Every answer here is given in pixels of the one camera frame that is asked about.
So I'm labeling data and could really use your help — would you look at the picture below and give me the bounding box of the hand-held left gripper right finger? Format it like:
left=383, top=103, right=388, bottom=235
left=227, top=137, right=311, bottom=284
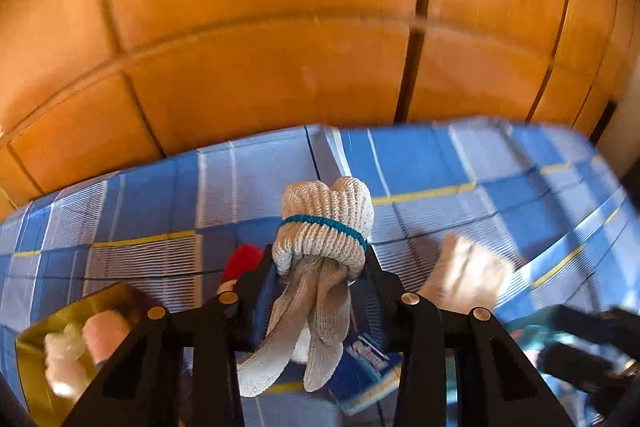
left=349, top=251, right=576, bottom=427

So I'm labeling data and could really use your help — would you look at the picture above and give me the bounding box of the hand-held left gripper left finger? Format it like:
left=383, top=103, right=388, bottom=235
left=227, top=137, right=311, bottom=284
left=60, top=244, right=282, bottom=427

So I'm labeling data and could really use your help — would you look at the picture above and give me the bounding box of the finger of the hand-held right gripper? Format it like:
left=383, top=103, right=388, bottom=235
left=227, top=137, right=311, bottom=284
left=537, top=342, right=632, bottom=383
left=550, top=305, right=640, bottom=339

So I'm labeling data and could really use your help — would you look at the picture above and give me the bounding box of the red plush toy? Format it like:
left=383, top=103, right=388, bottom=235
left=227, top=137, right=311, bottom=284
left=217, top=244, right=266, bottom=295

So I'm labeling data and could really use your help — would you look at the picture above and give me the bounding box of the blue tissue packet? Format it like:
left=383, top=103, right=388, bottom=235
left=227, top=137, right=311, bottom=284
left=327, top=332, right=403, bottom=415

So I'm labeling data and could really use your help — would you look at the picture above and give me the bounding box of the white knit gloves bundle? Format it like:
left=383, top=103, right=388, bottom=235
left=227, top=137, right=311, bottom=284
left=239, top=177, right=376, bottom=398

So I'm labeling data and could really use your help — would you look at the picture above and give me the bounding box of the pink towel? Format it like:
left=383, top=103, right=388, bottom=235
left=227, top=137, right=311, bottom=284
left=82, top=312, right=131, bottom=363

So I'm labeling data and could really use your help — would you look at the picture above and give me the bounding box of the white plastic bag bundle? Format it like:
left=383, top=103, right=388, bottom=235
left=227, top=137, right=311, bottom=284
left=44, top=324, right=96, bottom=398

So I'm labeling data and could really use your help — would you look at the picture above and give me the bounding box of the black box with gold lining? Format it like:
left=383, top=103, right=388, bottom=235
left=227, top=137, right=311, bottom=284
left=15, top=284, right=151, bottom=427

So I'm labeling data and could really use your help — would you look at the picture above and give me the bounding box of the blue plaid bedsheet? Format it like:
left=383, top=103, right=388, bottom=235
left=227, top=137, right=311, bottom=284
left=0, top=117, right=626, bottom=427

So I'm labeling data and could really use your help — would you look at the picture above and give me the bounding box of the wooden wardrobe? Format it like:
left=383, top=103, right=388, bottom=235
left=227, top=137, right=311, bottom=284
left=0, top=0, right=640, bottom=223

